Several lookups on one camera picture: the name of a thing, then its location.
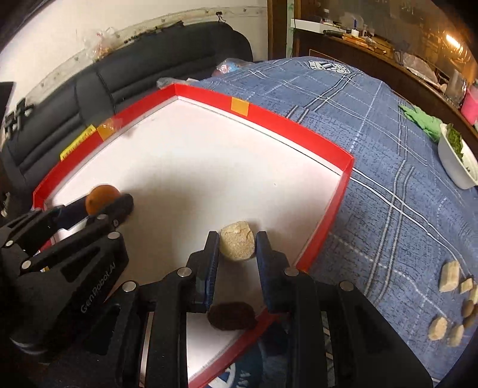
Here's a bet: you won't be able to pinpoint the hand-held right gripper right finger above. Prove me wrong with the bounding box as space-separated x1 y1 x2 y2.
256 230 434 388

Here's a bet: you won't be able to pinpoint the red-rimmed white tray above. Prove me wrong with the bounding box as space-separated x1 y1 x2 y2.
33 83 355 388

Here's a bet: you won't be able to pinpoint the long white box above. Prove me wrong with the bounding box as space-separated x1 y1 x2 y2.
290 17 329 33

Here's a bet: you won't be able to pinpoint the yellow and red label strip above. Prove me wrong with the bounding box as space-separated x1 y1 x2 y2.
60 126 94 161

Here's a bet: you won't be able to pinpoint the crumpled clear plastic bag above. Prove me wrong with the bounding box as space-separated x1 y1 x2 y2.
394 50 449 84

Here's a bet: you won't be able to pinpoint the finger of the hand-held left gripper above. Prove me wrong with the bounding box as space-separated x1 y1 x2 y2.
0 198 90 254
75 193 134 239

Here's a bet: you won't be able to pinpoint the dark brown fuzzy fruit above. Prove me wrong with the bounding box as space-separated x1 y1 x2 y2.
207 301 258 331

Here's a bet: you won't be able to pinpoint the orange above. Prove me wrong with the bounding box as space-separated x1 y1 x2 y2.
85 184 121 216

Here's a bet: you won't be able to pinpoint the pink and blue plastic bag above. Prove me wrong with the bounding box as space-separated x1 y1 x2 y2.
212 58 258 78

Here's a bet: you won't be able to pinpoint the green lettuce leaves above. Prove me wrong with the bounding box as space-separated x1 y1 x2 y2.
446 124 478 176

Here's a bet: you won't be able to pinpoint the blue plaid cloth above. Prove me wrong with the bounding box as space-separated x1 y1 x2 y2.
189 56 478 388

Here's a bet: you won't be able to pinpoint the black sofa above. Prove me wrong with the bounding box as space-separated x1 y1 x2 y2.
0 21 254 195

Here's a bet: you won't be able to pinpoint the white bowl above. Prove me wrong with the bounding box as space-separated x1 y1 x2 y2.
437 123 478 190

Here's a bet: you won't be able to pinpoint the pink bottle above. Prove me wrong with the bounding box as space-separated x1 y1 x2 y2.
460 84 478 125

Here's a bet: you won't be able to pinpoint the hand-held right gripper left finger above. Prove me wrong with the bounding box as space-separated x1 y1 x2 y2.
86 230 221 388

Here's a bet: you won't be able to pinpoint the wooden cabinet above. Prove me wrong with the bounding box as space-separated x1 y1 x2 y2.
267 0 478 142

